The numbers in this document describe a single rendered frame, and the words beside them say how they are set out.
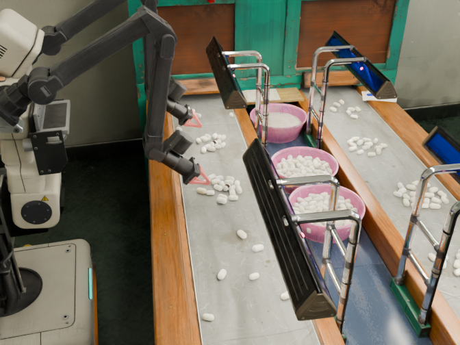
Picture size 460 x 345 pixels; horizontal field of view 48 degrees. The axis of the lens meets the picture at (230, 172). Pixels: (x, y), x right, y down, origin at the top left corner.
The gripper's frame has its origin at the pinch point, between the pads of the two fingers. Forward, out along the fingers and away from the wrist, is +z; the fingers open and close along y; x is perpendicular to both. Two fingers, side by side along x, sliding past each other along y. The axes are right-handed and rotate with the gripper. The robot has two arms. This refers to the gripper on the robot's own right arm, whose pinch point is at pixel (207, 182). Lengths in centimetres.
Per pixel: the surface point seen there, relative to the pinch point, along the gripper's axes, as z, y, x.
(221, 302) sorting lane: 3, -50, 7
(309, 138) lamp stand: 45, 44, -27
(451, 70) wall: 183, 190, -107
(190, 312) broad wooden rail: -5, -55, 12
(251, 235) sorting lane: 13.6, -22.6, -2.2
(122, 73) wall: -13, 168, 39
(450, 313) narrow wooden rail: 46, -66, -34
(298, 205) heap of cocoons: 27.9, -9.4, -15.3
